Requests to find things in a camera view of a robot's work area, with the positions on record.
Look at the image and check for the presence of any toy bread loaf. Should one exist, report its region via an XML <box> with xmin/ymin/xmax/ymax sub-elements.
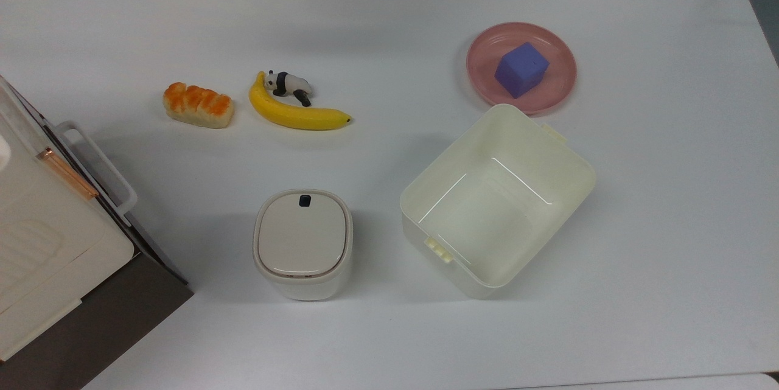
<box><xmin>162</xmin><ymin>82</ymin><xmax>235</xmax><ymax>130</ymax></box>

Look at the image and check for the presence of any small panda figurine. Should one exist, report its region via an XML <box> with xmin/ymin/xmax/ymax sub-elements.
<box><xmin>264</xmin><ymin>70</ymin><xmax>313</xmax><ymax>107</ymax></box>

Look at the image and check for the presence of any pink round plate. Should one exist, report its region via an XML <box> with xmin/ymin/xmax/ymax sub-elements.
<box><xmin>467</xmin><ymin>22</ymin><xmax>578</xmax><ymax>116</ymax></box>

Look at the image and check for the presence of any cream toy fridge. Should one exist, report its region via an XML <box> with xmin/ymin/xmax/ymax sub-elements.
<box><xmin>0</xmin><ymin>80</ymin><xmax>136</xmax><ymax>361</ymax></box>

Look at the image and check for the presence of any yellow toy banana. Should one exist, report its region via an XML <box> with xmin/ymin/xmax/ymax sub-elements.
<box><xmin>248</xmin><ymin>71</ymin><xmax>352</xmax><ymax>131</ymax></box>

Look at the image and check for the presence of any cream open plastic box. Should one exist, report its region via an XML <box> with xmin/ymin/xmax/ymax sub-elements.
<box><xmin>400</xmin><ymin>103</ymin><xmax>597</xmax><ymax>300</ymax></box>

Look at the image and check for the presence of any small white lidded bin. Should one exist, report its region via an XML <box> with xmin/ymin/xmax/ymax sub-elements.
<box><xmin>253</xmin><ymin>189</ymin><xmax>354</xmax><ymax>301</ymax></box>

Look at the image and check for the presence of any purple foam cube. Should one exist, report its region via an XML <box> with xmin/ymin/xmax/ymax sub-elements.
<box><xmin>494</xmin><ymin>42</ymin><xmax>550</xmax><ymax>100</ymax></box>

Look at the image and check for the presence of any white toaster oven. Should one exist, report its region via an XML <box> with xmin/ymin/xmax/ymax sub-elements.
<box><xmin>0</xmin><ymin>77</ymin><xmax>194</xmax><ymax>390</ymax></box>

